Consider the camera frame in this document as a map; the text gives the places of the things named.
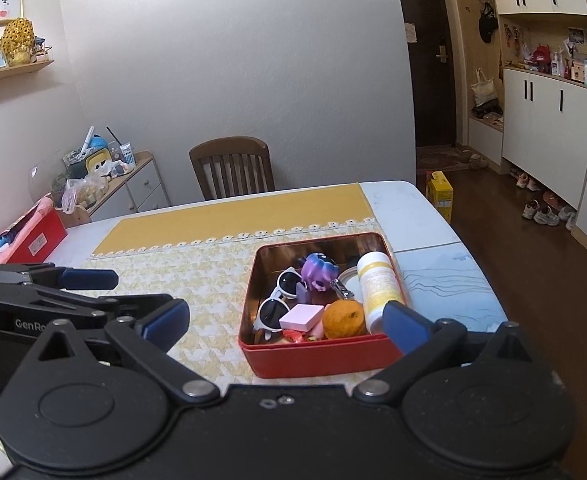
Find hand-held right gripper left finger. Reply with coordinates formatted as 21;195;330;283
24;300;222;406

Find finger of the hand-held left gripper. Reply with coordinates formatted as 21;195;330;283
0;284;180;328
0;262;120;292

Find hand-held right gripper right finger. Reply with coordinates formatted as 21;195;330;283
353;300;549;406

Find white yellow plastic bottle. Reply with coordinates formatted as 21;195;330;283
356;251;407;335

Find orange mandarin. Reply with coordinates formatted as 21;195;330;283
322;300;367;340

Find round gold tin lid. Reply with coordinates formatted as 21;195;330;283
337;265;369;301

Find red tin box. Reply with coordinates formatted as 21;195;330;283
238;234;407;379

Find purple blue toy figure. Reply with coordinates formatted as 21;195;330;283
301;253;341;292

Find pink sticky note pad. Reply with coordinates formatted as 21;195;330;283
278;303;325;332

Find white sunglasses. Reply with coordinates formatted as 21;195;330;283
252;268;304;333

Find red candy wrapper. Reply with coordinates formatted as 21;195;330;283
281;327;319;343

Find red storage box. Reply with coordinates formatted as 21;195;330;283
0;207;68;264

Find clear plastic bag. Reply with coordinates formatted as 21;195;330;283
61;177;109;208

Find red box with pink cloth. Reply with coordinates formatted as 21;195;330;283
0;197;54;266

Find yellow table runner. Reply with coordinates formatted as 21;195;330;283
81;182;399;386

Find white drawer cabinet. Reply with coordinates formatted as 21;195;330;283
56;151;172;223

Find clear glass dome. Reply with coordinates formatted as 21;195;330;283
26;157;69;206

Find blue yellow container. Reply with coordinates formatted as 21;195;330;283
66;137;112;178

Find yellow cardboard box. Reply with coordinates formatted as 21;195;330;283
426;171;454;223

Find patterned doormat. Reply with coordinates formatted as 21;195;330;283
416;146;474;173

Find brown wooden chair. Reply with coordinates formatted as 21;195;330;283
190;136;277;201

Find low white bench cabinet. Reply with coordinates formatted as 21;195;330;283
468;115;504;166

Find white lower cabinet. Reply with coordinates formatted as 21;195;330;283
502;67;587;206

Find dark door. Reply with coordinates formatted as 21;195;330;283
392;0;457;148

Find golden ornament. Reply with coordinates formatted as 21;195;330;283
0;17;37;66

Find white tote bag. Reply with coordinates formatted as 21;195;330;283
471;67;500;108

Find red bag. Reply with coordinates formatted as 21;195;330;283
531;45;553;72

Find black hanging bag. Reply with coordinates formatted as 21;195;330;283
478;2;498;43

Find wooden wall shelf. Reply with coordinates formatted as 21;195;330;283
0;60;55;88

